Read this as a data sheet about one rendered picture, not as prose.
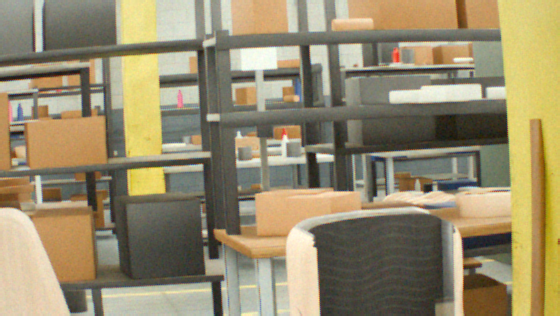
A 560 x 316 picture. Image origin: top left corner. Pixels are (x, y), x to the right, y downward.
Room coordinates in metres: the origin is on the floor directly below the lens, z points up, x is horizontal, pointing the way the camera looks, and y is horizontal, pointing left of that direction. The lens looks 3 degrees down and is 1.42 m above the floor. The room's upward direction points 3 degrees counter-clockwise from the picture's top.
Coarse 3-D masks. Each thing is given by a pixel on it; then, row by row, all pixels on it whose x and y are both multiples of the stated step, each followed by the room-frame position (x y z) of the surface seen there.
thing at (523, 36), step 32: (512, 0) 1.85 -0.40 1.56; (544, 0) 1.72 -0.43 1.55; (512, 32) 1.86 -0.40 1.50; (544, 32) 1.73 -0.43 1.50; (512, 64) 1.88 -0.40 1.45; (544, 64) 1.74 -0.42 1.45; (512, 96) 1.89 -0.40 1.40; (544, 96) 1.75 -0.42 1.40; (512, 128) 1.90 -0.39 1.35; (544, 128) 1.76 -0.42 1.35; (512, 160) 1.90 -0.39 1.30; (512, 192) 1.91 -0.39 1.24; (512, 224) 1.91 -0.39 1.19; (512, 256) 1.91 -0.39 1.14
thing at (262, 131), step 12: (264, 48) 7.40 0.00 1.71; (252, 60) 7.39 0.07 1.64; (264, 60) 7.40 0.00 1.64; (276, 60) 7.41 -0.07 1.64; (264, 108) 7.40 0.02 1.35; (264, 132) 7.34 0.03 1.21; (264, 144) 7.40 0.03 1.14; (264, 156) 7.40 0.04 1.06; (264, 168) 7.40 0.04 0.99; (264, 180) 7.40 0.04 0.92; (264, 192) 7.39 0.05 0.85; (276, 300) 7.40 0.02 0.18; (276, 312) 7.40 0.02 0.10
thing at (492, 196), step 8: (464, 192) 4.88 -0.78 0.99; (472, 192) 4.85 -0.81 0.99; (480, 192) 4.82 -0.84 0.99; (488, 192) 4.79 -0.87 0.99; (496, 192) 4.76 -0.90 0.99; (504, 192) 4.74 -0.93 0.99; (456, 200) 4.79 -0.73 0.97; (464, 200) 4.73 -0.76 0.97; (472, 200) 4.70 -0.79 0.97; (480, 200) 4.69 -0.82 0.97; (488, 200) 4.68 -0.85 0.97; (496, 200) 4.67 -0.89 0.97; (504, 200) 4.66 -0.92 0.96
